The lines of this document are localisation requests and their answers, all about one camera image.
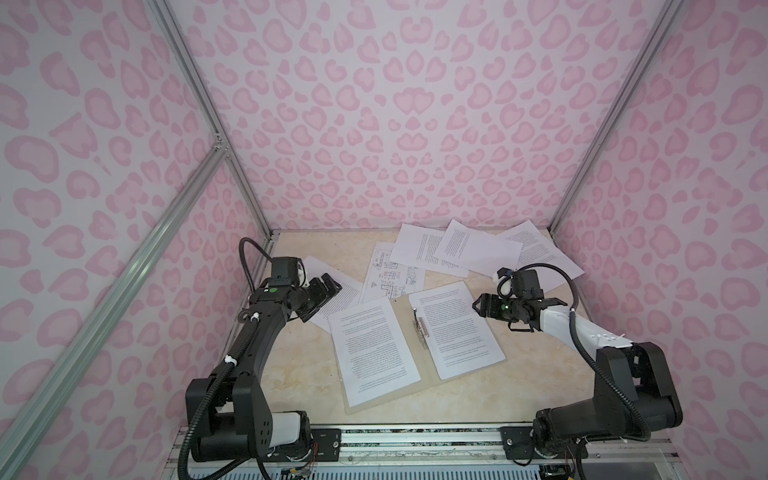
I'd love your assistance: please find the diagram sheet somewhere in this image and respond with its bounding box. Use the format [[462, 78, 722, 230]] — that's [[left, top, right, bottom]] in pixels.
[[360, 242, 426, 303]]

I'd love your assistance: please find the large text sheet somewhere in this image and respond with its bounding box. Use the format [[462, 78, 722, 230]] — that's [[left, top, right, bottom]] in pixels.
[[329, 297, 421, 408]]

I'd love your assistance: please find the beige paper folder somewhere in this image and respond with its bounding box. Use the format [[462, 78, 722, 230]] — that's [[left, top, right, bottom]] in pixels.
[[341, 295, 470, 414]]

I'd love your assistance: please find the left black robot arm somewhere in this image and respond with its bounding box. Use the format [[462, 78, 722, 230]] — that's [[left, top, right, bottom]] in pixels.
[[178, 257, 343, 471]]

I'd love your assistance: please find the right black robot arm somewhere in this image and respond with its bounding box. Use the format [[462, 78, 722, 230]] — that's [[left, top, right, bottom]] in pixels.
[[472, 263, 684, 460]]

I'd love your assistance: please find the text sheet back overlapping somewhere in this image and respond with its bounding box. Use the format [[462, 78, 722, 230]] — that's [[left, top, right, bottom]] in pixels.
[[434, 220, 523, 277]]

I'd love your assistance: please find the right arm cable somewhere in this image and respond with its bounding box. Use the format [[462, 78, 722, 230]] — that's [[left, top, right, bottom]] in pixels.
[[497, 262, 652, 442]]

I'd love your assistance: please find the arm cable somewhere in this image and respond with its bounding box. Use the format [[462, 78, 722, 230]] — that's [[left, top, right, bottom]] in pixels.
[[176, 236, 277, 480], [497, 262, 652, 442]]

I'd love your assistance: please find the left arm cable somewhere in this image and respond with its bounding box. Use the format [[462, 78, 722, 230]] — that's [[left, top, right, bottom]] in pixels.
[[176, 236, 277, 480]]

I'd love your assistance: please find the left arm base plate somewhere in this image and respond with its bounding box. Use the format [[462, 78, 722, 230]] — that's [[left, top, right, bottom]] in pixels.
[[267, 428, 342, 463]]

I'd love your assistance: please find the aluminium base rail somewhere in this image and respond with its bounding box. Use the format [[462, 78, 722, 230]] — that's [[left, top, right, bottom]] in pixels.
[[161, 421, 685, 480]]

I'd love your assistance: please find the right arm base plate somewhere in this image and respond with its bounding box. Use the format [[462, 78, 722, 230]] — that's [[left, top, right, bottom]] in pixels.
[[499, 425, 588, 466]]

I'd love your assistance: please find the right corner aluminium post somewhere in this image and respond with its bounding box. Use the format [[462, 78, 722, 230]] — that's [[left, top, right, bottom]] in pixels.
[[547, 0, 687, 237]]

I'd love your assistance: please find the corner aluminium post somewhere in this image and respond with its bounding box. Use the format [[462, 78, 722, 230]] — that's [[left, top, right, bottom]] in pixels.
[[146, 0, 273, 240], [547, 0, 687, 237]]

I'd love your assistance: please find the diagonal aluminium frame bar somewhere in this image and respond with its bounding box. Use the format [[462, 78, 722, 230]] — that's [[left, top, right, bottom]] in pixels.
[[1, 146, 227, 479]]

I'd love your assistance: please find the left corner aluminium post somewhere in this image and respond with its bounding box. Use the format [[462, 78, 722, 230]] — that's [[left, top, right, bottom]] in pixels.
[[146, 0, 273, 240]]

